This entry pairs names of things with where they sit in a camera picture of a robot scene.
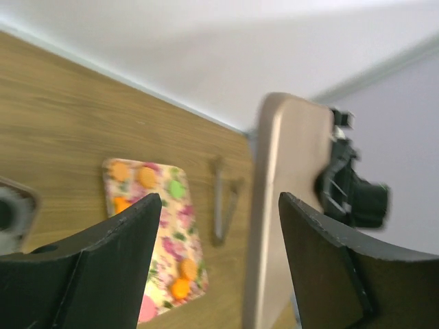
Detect floral serving tray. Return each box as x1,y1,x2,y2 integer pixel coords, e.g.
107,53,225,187
102,158,209,317

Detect pink round cookie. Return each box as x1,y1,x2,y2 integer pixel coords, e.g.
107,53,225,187
138,295,157,324

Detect green round cookie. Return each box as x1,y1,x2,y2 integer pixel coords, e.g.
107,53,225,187
168,180,185,199

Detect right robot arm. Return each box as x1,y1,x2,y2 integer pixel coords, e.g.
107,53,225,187
278,140,438,328

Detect orange leaf cookie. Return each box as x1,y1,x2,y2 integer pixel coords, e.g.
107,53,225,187
170,278,190,300
110,162,130,182

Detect gold cookie tin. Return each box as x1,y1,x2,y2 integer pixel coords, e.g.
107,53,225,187
1,177,40,256

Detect orange swirl cookie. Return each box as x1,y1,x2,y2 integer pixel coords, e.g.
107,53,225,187
112,196,132,215

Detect tan round sandwich cookie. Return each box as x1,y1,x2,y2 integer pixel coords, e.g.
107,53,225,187
137,167,156,188
179,258,198,281

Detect pink tin lid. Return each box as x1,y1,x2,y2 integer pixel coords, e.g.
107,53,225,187
242,93,333,328

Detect metal tongs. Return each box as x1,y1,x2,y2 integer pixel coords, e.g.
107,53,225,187
212,156,245,247

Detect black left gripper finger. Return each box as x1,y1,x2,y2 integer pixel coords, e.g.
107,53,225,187
1,193,162,329

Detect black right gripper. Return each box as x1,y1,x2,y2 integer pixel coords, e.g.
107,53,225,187
278,138,438,328

